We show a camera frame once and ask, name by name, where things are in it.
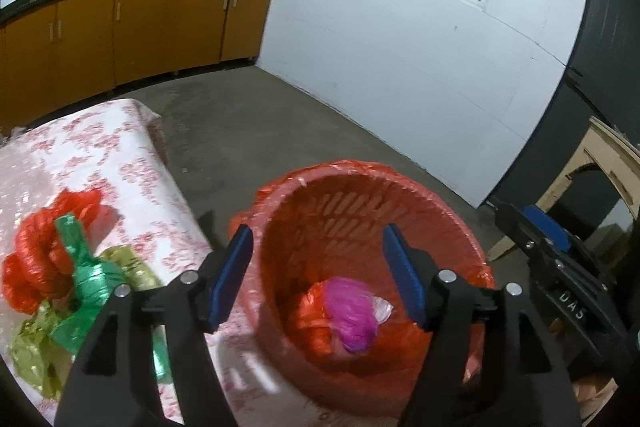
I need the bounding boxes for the magenta plastic bag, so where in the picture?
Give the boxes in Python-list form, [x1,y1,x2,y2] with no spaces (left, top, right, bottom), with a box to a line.
[323,277,394,355]

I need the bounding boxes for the large orange plastic bag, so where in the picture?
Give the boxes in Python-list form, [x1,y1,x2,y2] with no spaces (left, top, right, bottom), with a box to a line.
[284,282,348,363]

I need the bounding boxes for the red plastic trash basket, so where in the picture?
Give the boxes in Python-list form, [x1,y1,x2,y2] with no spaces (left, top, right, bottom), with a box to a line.
[229,159,495,417]

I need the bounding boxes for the orange lower kitchen cabinets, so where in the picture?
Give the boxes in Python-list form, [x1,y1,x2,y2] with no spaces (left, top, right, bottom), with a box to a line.
[1,0,271,134]

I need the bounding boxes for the person's right hand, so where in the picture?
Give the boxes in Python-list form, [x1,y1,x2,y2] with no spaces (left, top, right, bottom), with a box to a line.
[572,375,618,426]

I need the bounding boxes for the yellow-green plastic bag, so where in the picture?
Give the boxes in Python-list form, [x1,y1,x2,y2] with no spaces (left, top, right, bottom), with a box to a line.
[8,245,164,400]

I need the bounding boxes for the green plastic bag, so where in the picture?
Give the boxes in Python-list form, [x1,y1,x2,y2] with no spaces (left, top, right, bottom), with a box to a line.
[50,213,162,355]

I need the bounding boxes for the small red crumpled bag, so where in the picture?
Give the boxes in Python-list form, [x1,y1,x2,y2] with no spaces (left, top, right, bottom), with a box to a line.
[2,187,102,315]

